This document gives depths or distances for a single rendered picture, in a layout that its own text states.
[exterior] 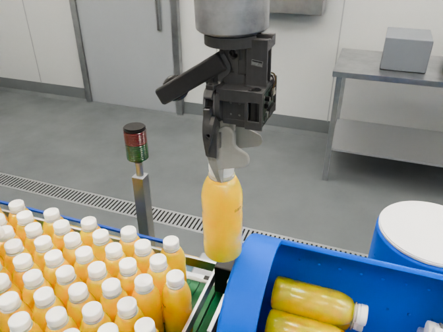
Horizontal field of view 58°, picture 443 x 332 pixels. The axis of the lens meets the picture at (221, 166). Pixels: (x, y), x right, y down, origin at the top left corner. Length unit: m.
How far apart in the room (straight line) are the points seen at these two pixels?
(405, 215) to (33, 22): 4.68
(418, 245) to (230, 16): 0.85
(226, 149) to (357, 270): 0.45
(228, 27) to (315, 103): 3.58
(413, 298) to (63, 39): 4.63
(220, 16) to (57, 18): 4.61
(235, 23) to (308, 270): 0.60
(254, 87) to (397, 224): 0.78
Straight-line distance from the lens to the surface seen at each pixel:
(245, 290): 0.70
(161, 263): 0.95
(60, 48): 5.14
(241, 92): 0.51
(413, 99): 4.00
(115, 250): 1.00
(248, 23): 0.48
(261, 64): 0.51
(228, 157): 0.56
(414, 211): 1.29
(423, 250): 1.15
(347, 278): 0.92
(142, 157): 1.17
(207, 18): 0.49
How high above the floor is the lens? 1.73
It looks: 30 degrees down
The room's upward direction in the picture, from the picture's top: straight up
